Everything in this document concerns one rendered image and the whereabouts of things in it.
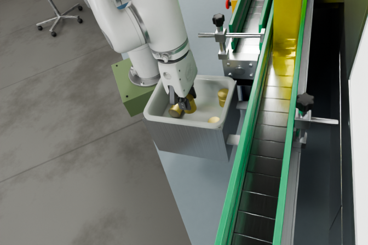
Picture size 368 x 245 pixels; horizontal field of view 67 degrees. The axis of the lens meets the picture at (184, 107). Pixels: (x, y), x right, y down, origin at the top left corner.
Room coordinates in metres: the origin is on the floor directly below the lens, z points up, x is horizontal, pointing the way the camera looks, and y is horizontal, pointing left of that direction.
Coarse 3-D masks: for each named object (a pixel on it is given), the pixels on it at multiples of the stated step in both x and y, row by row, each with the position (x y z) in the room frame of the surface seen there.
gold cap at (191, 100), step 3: (186, 96) 0.52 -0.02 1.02; (189, 96) 0.51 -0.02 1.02; (192, 96) 0.51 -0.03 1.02; (189, 99) 0.50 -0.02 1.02; (192, 99) 0.50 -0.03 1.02; (189, 102) 0.50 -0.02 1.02; (192, 102) 0.50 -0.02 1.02; (192, 105) 0.50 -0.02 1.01; (195, 105) 0.51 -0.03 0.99; (192, 108) 0.50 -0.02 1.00; (195, 108) 0.50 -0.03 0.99; (186, 111) 0.50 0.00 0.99; (189, 111) 0.50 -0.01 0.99; (192, 111) 0.49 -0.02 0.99
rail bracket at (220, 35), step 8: (216, 16) 0.58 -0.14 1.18; (224, 16) 0.58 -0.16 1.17; (216, 24) 0.57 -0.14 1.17; (216, 32) 0.58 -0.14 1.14; (224, 32) 0.57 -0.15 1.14; (264, 32) 0.52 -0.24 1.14; (216, 40) 0.58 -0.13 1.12; (224, 40) 0.57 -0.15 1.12; (224, 48) 0.58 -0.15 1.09; (224, 56) 0.57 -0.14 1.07
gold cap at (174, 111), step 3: (174, 105) 0.55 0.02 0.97; (177, 105) 0.55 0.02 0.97; (171, 108) 0.54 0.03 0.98; (174, 108) 0.54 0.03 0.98; (177, 108) 0.54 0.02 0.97; (171, 111) 0.55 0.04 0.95; (174, 111) 0.56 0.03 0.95; (177, 111) 0.53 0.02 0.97; (180, 111) 0.53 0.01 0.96; (171, 114) 0.55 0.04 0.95; (174, 114) 0.54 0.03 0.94; (177, 114) 0.54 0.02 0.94; (180, 114) 0.53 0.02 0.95; (177, 117) 0.53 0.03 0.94
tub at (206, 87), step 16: (160, 80) 0.63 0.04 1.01; (208, 80) 0.57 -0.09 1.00; (224, 80) 0.55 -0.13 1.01; (160, 96) 0.59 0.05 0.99; (208, 96) 0.57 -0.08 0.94; (144, 112) 0.53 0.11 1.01; (160, 112) 0.56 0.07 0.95; (208, 112) 0.51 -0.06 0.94; (224, 112) 0.44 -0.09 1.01; (208, 128) 0.41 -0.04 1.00
